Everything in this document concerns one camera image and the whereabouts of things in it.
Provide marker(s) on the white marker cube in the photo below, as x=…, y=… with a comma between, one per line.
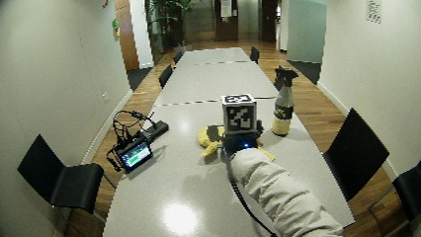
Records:
x=239, y=115

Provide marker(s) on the spray bottle with black trigger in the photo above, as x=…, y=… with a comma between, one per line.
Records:
x=284, y=108

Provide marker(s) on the black battery box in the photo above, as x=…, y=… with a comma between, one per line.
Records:
x=157, y=128

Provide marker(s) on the small black monitor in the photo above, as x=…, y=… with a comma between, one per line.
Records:
x=135, y=155

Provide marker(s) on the black chair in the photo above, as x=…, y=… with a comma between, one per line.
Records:
x=177, y=56
x=354, y=154
x=255, y=54
x=65, y=181
x=165, y=76
x=409, y=194

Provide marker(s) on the dark floor mat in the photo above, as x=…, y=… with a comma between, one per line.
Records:
x=137, y=78
x=307, y=70

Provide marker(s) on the dark wooden door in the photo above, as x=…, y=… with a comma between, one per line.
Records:
x=227, y=28

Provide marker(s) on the frosted glass panel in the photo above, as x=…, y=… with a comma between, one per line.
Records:
x=307, y=31

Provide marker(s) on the green potted plant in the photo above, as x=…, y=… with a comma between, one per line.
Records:
x=168, y=19

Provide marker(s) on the white paper sheet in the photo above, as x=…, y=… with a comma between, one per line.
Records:
x=225, y=8

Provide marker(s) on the white wall socket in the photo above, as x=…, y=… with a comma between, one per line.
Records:
x=105, y=97

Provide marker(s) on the green wall device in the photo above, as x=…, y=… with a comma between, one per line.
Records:
x=116, y=27

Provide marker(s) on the marker poster on wall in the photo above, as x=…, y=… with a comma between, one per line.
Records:
x=373, y=10

